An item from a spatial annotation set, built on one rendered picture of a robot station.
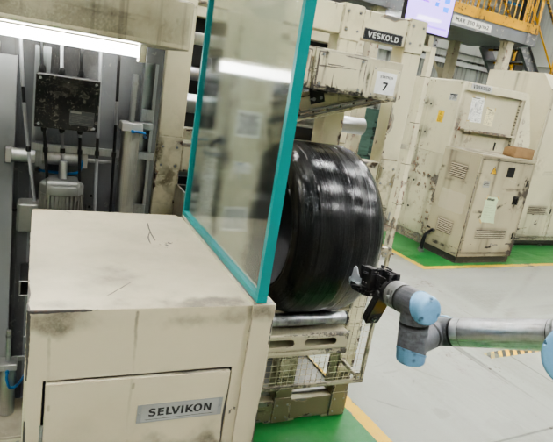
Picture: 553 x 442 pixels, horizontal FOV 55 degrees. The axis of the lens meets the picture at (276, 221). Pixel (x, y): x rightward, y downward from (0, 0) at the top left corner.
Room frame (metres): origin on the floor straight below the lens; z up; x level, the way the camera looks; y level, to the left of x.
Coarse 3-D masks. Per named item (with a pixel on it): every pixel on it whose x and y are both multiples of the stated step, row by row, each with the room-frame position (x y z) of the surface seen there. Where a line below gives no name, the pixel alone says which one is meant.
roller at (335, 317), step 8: (288, 312) 1.62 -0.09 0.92; (296, 312) 1.63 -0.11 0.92; (304, 312) 1.64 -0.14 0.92; (312, 312) 1.65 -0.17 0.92; (320, 312) 1.66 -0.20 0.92; (328, 312) 1.68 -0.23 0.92; (336, 312) 1.69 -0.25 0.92; (344, 312) 1.70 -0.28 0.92; (280, 320) 1.58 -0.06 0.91; (288, 320) 1.59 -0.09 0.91; (296, 320) 1.61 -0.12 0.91; (304, 320) 1.62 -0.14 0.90; (312, 320) 1.63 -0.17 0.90; (320, 320) 1.65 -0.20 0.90; (328, 320) 1.66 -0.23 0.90; (336, 320) 1.67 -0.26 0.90; (344, 320) 1.69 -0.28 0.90
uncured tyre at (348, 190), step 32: (320, 160) 1.62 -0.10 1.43; (352, 160) 1.69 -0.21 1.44; (288, 192) 2.03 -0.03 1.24; (320, 192) 1.53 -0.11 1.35; (352, 192) 1.58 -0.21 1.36; (288, 224) 2.04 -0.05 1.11; (320, 224) 1.49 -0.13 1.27; (352, 224) 1.53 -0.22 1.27; (288, 256) 1.53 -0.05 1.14; (320, 256) 1.48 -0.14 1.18; (352, 256) 1.52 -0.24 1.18; (288, 288) 1.52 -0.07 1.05; (320, 288) 1.51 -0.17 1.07
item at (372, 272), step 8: (368, 272) 1.43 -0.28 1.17; (376, 272) 1.41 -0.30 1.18; (384, 272) 1.40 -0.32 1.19; (392, 272) 1.39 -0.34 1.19; (368, 280) 1.40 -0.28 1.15; (376, 280) 1.40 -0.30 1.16; (384, 280) 1.36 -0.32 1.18; (392, 280) 1.39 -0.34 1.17; (368, 288) 1.39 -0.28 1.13; (376, 288) 1.40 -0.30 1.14; (384, 288) 1.34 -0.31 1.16
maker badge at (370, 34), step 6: (366, 30) 2.39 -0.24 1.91; (372, 30) 2.40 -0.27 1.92; (366, 36) 2.39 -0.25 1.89; (372, 36) 2.40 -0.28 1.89; (378, 36) 2.41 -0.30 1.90; (384, 36) 2.43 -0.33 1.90; (390, 36) 2.44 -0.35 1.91; (396, 36) 2.45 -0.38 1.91; (402, 36) 2.46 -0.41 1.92; (384, 42) 2.43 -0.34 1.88; (390, 42) 2.44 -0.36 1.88; (396, 42) 2.45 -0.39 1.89
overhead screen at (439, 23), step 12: (408, 0) 5.41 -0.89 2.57; (420, 0) 5.48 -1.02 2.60; (432, 0) 5.55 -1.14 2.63; (444, 0) 5.63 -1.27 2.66; (408, 12) 5.43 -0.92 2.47; (420, 12) 5.50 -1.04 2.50; (432, 12) 5.57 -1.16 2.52; (444, 12) 5.64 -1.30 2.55; (432, 24) 5.58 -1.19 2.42; (444, 24) 5.66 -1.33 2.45; (444, 36) 5.68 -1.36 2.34
